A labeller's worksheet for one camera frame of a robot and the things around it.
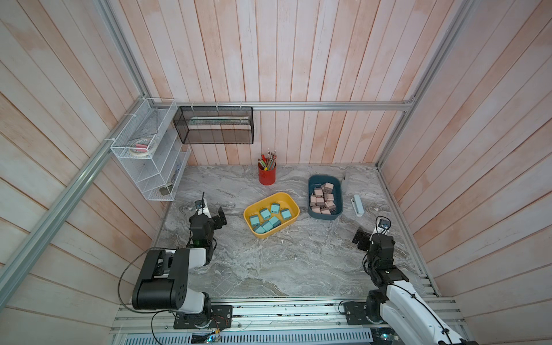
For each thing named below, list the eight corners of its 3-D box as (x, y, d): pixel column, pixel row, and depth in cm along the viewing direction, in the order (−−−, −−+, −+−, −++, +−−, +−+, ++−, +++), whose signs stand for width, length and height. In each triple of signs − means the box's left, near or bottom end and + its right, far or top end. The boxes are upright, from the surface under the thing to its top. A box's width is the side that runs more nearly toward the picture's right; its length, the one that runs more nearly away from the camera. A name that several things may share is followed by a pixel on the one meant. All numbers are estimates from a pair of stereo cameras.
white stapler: (355, 216, 101) (358, 212, 98) (350, 198, 108) (352, 194, 105) (362, 216, 101) (365, 212, 98) (357, 198, 108) (359, 194, 105)
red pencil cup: (259, 186, 114) (257, 160, 99) (260, 174, 120) (258, 147, 105) (275, 186, 114) (276, 160, 99) (275, 174, 120) (276, 147, 105)
